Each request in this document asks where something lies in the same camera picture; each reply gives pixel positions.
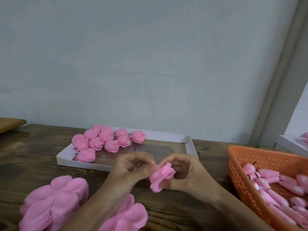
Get white shallow tray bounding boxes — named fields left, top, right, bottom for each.
left=56, top=127, right=198, bottom=172

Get stack of pink petals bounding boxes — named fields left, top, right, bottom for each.
left=19, top=175, right=90, bottom=231
left=98, top=194, right=149, bottom=231

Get person's right forearm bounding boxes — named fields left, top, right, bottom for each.
left=207, top=186, right=275, bottom=231

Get person's right hand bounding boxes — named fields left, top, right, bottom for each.
left=159, top=152, right=223, bottom=206

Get person's left forearm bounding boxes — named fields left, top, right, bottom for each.
left=60, top=187, right=127, bottom=231

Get grey door frame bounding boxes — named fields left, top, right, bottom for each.
left=250, top=0, right=308, bottom=148

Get person's left hand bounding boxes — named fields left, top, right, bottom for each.
left=103, top=151, right=158, bottom=202

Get pink petal flower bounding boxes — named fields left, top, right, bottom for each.
left=99, top=125, right=115, bottom=141

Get orange plastic basket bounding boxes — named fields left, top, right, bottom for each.
left=227, top=145, right=308, bottom=231

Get pink rose buds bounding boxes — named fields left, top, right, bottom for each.
left=242, top=162, right=308, bottom=227

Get group of finished pink roses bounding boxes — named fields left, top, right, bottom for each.
left=71, top=124, right=146, bottom=163

